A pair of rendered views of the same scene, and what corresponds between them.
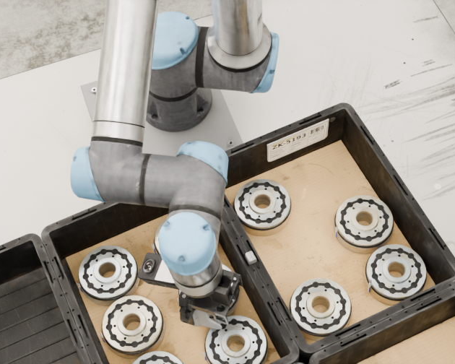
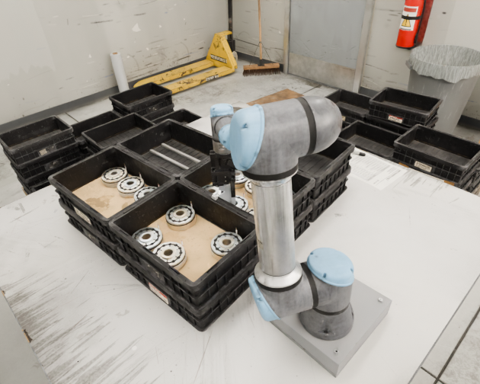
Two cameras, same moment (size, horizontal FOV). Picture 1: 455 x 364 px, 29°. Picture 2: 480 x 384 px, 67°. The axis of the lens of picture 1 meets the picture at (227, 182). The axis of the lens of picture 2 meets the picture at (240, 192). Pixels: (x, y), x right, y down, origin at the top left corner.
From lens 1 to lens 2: 1.68 m
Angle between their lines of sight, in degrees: 81
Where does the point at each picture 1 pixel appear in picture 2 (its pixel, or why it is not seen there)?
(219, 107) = (295, 324)
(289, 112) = (252, 365)
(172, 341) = (240, 193)
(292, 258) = (202, 235)
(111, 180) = not seen: hidden behind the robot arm
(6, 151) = (400, 269)
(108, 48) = not seen: hidden behind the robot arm
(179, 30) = (323, 264)
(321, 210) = (196, 260)
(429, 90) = not seen: outside the picture
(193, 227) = (219, 107)
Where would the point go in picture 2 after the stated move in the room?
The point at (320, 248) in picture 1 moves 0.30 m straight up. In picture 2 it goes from (190, 244) to (176, 168)
